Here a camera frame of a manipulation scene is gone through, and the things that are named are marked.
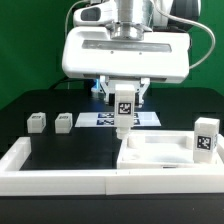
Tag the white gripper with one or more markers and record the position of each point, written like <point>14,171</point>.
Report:
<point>89,52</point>

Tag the white sheet with markers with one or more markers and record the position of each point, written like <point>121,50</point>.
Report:
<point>106,119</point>

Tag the white square table top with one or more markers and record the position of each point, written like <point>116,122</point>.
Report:
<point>145,149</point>

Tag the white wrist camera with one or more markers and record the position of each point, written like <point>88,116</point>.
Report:
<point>96,15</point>

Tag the white U-shaped obstacle fence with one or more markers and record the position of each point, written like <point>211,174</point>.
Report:
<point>204,178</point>

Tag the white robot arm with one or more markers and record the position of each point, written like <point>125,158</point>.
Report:
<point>136,17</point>

